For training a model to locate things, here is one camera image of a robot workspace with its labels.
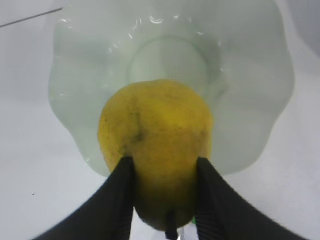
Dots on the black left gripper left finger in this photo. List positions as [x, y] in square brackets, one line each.
[107, 215]

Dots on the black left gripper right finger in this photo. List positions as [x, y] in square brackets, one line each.
[222, 214]

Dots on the yellow pear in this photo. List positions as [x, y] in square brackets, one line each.
[165, 126]

